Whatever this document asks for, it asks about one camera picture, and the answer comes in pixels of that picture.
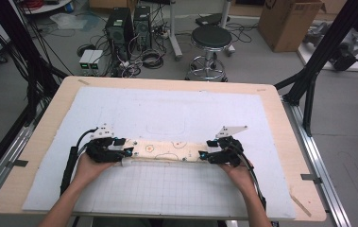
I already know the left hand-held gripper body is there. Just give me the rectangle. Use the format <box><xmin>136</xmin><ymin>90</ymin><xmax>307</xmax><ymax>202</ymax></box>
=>
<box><xmin>85</xmin><ymin>123</ymin><xmax>128</xmax><ymax>164</ymax></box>

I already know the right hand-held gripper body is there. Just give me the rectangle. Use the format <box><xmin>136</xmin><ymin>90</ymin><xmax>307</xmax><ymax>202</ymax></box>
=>
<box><xmin>208</xmin><ymin>125</ymin><xmax>249</xmax><ymax>168</ymax></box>

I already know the cream cloth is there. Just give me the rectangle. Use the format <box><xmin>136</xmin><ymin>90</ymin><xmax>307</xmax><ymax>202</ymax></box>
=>
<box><xmin>119</xmin><ymin>137</ymin><xmax>211</xmax><ymax>168</ymax></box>

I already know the person's left hand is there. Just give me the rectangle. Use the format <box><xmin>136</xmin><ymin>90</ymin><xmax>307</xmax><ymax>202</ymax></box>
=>
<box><xmin>72</xmin><ymin>152</ymin><xmax>118</xmax><ymax>189</ymax></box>

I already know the person's right hand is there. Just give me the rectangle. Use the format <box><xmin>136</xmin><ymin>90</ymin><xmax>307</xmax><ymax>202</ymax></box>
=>
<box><xmin>218</xmin><ymin>160</ymin><xmax>256</xmax><ymax>194</ymax></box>

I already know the white foam mat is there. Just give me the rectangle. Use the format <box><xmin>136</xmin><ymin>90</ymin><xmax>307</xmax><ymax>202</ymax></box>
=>
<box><xmin>22</xmin><ymin>86</ymin><xmax>298</xmax><ymax>220</ymax></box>

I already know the thin wooden stick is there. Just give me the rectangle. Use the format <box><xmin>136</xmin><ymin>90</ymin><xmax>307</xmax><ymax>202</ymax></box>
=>
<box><xmin>289</xmin><ymin>192</ymin><xmax>313</xmax><ymax>218</ymax></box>

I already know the white power supply unit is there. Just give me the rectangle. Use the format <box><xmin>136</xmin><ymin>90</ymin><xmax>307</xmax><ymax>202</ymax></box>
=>
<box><xmin>78</xmin><ymin>49</ymin><xmax>94</xmax><ymax>76</ymax></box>
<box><xmin>88</xmin><ymin>50</ymin><xmax>105</xmax><ymax>76</ymax></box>

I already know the black round stool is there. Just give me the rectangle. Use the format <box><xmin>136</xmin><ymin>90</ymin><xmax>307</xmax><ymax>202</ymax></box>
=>
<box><xmin>184</xmin><ymin>25</ymin><xmax>233</xmax><ymax>83</ymax></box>

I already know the wide black computer tower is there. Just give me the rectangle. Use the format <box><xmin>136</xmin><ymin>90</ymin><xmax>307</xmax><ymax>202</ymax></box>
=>
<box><xmin>105</xmin><ymin>8</ymin><xmax>134</xmax><ymax>61</ymax></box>

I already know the white desk leg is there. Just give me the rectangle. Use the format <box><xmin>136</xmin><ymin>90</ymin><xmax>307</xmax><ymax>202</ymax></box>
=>
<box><xmin>220</xmin><ymin>0</ymin><xmax>236</xmax><ymax>56</ymax></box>
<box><xmin>168</xmin><ymin>0</ymin><xmax>184</xmax><ymax>61</ymax></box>

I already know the narrow black computer tower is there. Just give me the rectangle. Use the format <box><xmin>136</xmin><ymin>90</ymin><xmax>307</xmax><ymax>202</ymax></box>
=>
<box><xmin>133</xmin><ymin>5</ymin><xmax>152</xmax><ymax>51</ymax></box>

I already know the flat black case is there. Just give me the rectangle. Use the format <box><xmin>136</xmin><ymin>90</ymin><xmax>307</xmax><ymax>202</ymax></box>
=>
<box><xmin>195</xmin><ymin>12</ymin><xmax>231</xmax><ymax>26</ymax></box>

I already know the clear plastic bag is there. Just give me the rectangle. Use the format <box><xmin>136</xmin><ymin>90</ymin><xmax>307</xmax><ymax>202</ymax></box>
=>
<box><xmin>49</xmin><ymin>12</ymin><xmax>88</xmax><ymax>31</ymax></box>

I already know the cardboard box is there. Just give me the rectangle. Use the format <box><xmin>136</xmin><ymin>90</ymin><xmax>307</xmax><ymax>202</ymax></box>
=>
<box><xmin>257</xmin><ymin>0</ymin><xmax>326</xmax><ymax>53</ymax></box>

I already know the grey device on board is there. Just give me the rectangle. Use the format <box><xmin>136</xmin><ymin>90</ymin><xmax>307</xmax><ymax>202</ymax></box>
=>
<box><xmin>302</xmin><ymin>22</ymin><xmax>330</xmax><ymax>45</ymax></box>

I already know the black device on board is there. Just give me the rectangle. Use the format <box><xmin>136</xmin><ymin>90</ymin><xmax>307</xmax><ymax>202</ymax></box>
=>
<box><xmin>331</xmin><ymin>44</ymin><xmax>358</xmax><ymax>72</ymax></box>

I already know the white round table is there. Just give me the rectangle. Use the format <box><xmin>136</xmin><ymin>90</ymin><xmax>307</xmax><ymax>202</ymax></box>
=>
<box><xmin>22</xmin><ymin>0</ymin><xmax>74</xmax><ymax>15</ymax></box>

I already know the black sleeved gripper cable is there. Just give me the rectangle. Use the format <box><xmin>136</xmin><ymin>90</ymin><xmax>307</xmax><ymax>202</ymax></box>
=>
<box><xmin>60</xmin><ymin>127</ymin><xmax>99</xmax><ymax>197</ymax></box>

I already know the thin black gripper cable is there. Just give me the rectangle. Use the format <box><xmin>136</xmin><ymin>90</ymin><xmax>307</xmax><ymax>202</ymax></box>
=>
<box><xmin>230</xmin><ymin>138</ymin><xmax>267</xmax><ymax>211</ymax></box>

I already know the grey metal bracket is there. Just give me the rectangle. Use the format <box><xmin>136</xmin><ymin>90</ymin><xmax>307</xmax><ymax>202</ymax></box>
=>
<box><xmin>300</xmin><ymin>173</ymin><xmax>322</xmax><ymax>184</ymax></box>
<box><xmin>6</xmin><ymin>159</ymin><xmax>29</xmax><ymax>168</ymax></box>

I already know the aluminium rail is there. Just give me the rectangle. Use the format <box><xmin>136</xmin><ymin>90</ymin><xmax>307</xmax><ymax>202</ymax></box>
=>
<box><xmin>281</xmin><ymin>96</ymin><xmax>352</xmax><ymax>227</ymax></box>
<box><xmin>0</xmin><ymin>126</ymin><xmax>34</xmax><ymax>216</ymax></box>

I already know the coil of black cables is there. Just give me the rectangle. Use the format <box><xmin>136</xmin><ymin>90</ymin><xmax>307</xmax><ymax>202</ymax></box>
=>
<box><xmin>142</xmin><ymin>50</ymin><xmax>165</xmax><ymax>70</ymax></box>

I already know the black metal frame strut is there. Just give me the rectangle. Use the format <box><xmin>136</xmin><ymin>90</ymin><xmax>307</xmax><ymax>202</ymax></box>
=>
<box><xmin>274</xmin><ymin>0</ymin><xmax>358</xmax><ymax>138</ymax></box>
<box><xmin>0</xmin><ymin>0</ymin><xmax>69</xmax><ymax>127</ymax></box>

